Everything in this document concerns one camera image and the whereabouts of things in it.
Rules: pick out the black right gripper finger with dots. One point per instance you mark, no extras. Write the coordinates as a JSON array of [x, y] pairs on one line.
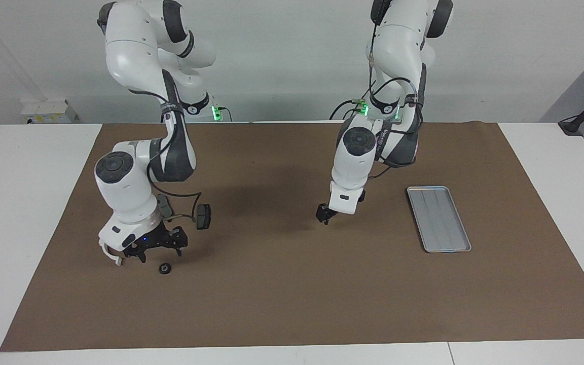
[[180, 247], [142, 255]]

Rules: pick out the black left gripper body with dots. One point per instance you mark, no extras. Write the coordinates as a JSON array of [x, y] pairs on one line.
[[326, 210]]

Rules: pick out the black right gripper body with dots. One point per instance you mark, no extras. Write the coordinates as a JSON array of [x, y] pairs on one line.
[[157, 238]]

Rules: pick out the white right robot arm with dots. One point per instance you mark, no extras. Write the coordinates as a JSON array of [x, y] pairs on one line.
[[130, 50]]

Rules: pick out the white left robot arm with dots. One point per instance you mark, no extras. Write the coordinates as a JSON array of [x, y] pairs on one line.
[[398, 40]]

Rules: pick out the silver metal tray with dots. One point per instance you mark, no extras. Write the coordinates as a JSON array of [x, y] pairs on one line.
[[439, 220]]

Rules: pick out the long dark grey brake pad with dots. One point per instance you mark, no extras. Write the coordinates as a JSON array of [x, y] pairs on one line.
[[165, 205]]

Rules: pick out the short dark grey brake pad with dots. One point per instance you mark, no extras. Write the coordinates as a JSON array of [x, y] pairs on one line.
[[203, 216]]

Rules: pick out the brown table mat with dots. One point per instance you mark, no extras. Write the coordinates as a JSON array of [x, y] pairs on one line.
[[292, 294]]

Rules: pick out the white power strip box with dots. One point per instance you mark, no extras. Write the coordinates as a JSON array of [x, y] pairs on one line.
[[48, 111]]

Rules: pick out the white curved plastic bracket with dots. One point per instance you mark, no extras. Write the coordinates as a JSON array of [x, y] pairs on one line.
[[114, 259]]

